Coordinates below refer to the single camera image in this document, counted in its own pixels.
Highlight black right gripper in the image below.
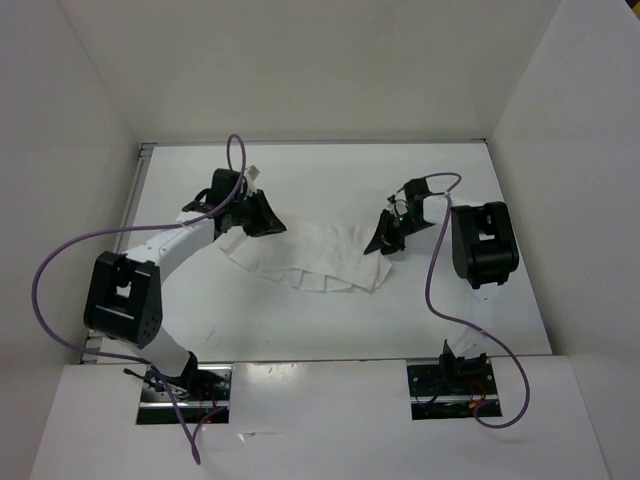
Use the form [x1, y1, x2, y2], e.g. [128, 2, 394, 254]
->
[365, 208, 435, 257]

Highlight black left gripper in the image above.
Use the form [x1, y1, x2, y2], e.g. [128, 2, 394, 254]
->
[228, 189, 286, 237]

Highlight white fabric skirt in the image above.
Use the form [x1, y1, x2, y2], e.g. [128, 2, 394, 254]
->
[215, 215, 392, 293]

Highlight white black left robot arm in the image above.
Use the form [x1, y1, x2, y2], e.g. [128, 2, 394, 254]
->
[84, 166, 287, 400]

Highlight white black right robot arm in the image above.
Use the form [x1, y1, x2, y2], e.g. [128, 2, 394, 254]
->
[364, 174, 520, 393]

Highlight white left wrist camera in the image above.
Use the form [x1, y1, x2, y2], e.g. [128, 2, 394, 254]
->
[243, 165, 260, 196]

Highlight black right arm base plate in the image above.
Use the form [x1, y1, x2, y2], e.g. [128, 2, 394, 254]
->
[406, 363, 502, 421]

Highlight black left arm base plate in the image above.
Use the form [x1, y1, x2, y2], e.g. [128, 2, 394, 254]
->
[136, 364, 233, 425]

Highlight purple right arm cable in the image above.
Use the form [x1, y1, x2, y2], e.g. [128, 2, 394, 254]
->
[394, 172, 530, 429]

